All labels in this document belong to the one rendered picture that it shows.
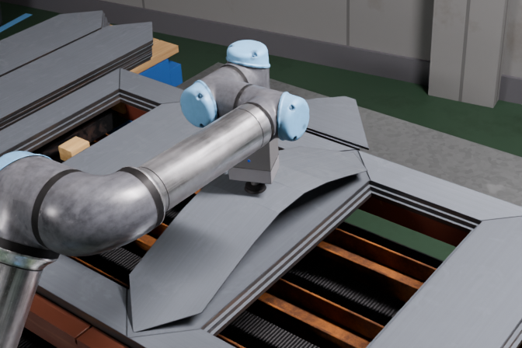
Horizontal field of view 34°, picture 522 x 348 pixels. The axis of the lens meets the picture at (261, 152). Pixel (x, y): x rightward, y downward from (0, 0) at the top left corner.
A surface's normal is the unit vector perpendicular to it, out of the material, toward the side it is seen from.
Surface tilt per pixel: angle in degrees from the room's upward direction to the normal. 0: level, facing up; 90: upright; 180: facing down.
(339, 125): 0
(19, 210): 66
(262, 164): 90
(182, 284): 21
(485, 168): 0
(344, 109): 0
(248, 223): 13
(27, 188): 36
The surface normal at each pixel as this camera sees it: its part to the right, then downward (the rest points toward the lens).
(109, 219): 0.38, 0.14
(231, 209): -0.18, -0.72
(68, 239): -0.07, 0.51
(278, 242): -0.04, -0.85
